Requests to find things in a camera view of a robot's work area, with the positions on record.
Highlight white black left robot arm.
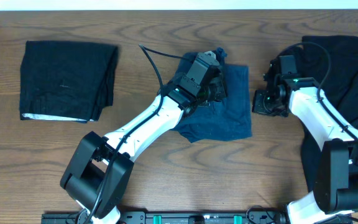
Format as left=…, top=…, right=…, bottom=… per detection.
left=60, top=68, right=226, bottom=223

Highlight dark blue shorts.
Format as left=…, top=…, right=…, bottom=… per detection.
left=173, top=47, right=252, bottom=142

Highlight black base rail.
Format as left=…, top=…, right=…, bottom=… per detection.
left=40, top=210, right=354, bottom=224

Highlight black garment pile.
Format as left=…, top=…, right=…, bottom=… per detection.
left=280, top=35, right=358, bottom=194

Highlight folded black garment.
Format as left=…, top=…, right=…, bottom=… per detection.
left=19, top=40, right=119, bottom=123

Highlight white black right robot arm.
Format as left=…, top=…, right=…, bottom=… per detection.
left=252, top=74, right=358, bottom=223

